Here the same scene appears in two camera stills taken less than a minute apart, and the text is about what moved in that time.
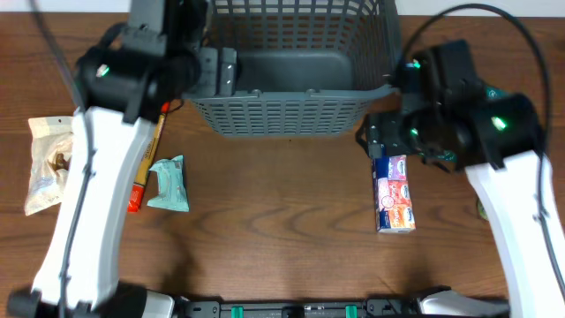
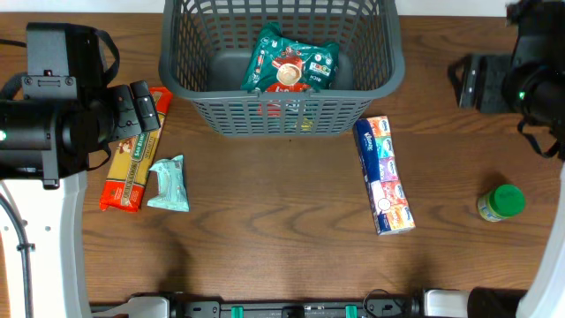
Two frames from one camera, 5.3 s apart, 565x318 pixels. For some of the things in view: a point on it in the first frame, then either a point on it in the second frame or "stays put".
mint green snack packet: [171, 186] stays put
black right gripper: [384, 136] → [481, 82]
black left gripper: [205, 71] → [122, 115]
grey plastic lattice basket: [304, 67] stays put
